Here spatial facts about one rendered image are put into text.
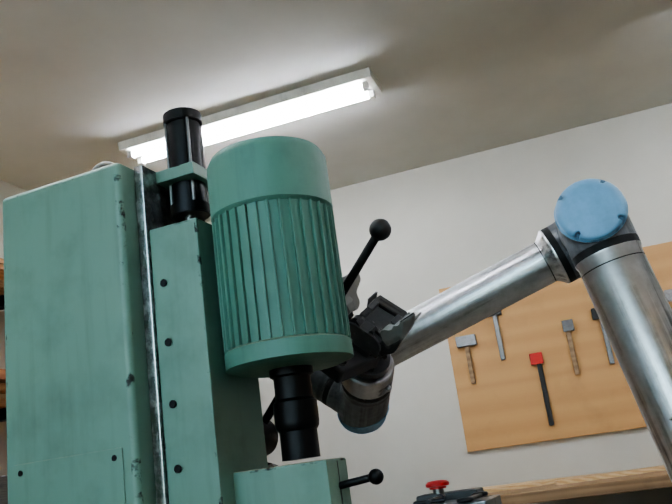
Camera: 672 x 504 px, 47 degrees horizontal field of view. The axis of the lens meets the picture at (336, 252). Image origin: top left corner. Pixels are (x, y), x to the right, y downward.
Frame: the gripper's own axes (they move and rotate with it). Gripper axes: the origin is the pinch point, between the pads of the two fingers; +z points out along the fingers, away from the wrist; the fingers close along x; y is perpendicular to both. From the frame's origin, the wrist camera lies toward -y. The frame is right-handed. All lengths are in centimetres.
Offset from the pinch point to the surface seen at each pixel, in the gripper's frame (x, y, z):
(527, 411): -12, 182, -253
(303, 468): 11.0, -27.6, -2.8
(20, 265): -40, -33, 3
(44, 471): -17, -48, -10
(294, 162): -12.2, -3.7, 20.1
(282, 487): 9.9, -30.4, -5.1
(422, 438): -52, 148, -281
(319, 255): -2.5, -9.4, 12.9
